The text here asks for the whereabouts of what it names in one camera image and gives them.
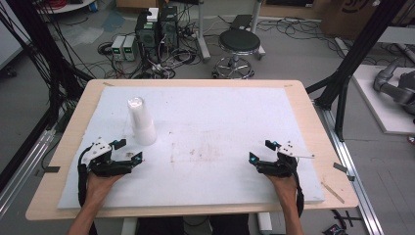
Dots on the white floor board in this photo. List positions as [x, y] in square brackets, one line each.
[381, 111]

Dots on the black round stool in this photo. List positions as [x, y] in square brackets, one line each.
[239, 42]

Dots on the black tape piece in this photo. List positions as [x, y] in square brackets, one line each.
[52, 169]
[340, 167]

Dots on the white table leg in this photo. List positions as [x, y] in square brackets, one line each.
[265, 223]
[129, 226]

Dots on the stack of white cups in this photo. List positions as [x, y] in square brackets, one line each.
[142, 124]

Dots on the black computer tower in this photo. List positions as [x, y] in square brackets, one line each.
[169, 29]
[147, 36]

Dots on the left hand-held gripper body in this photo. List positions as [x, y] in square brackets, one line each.
[101, 166]

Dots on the person's right hand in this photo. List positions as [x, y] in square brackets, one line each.
[286, 191]

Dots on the black metal frame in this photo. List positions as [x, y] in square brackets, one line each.
[39, 58]
[355, 55]

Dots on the aluminium floor rail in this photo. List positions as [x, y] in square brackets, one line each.
[26, 166]
[349, 176]

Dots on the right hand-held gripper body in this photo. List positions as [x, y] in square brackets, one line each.
[280, 166]

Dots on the brown cardboard box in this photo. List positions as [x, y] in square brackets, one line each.
[355, 16]

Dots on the person's legs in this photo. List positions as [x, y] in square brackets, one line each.
[195, 226]

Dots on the grey bench power supply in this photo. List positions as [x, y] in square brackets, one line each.
[129, 48]
[118, 48]

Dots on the white foam mat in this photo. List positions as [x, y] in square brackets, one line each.
[208, 130]

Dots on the thin wooden stick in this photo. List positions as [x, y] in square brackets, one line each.
[332, 192]

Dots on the person's left hand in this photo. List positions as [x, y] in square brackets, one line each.
[98, 189]

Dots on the grey desk leg stand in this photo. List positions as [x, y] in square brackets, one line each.
[203, 32]
[257, 29]

